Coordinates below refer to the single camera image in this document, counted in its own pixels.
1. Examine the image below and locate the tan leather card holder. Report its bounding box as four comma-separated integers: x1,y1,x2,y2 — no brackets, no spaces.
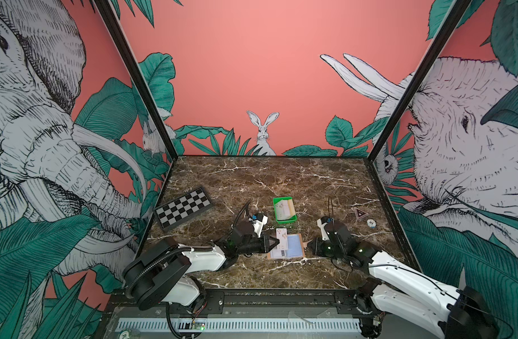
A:
267,234,305,260

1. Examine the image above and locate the green plastic card tray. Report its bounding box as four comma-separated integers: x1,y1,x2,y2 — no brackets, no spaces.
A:
273,197,297,225

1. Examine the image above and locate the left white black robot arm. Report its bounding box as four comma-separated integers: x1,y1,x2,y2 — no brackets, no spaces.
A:
123,216,279,314

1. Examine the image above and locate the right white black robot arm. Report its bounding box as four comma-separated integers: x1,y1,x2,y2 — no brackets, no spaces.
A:
307,216,500,338

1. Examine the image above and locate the triangle marker sticker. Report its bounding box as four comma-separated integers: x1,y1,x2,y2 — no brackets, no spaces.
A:
354,207,369,220

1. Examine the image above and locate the black white checkerboard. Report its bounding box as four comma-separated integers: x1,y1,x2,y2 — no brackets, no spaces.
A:
155,186,213,232

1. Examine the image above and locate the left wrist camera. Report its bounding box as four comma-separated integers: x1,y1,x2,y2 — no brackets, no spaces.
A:
250,213,268,237

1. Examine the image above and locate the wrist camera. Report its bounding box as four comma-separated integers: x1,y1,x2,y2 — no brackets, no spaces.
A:
250,213,268,237
317,216,334,242

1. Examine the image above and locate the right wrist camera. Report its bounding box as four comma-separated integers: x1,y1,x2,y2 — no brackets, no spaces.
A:
317,216,334,242

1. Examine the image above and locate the black mounting rail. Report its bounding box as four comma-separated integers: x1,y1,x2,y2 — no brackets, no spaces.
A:
103,288,382,320

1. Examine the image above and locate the white slotted cable duct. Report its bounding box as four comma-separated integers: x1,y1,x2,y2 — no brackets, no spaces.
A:
116,318,361,333

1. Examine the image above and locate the right black frame post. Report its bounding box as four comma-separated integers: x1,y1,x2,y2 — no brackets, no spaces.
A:
366,0,472,164

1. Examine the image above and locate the black frame post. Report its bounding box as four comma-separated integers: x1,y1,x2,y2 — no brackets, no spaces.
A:
366,0,472,164
94,0,178,162

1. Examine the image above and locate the left black frame post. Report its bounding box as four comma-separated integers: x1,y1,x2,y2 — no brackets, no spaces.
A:
94,0,178,162

